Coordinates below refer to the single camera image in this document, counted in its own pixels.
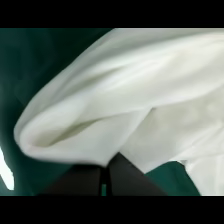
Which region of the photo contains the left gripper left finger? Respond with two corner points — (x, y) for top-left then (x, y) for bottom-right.
(40, 164), (103, 197)

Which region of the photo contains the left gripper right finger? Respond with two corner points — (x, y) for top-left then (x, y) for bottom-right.
(105, 152), (168, 197)

